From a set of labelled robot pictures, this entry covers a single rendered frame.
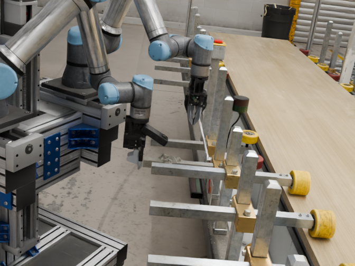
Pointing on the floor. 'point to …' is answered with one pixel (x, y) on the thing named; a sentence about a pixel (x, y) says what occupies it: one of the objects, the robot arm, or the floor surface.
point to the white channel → (348, 59)
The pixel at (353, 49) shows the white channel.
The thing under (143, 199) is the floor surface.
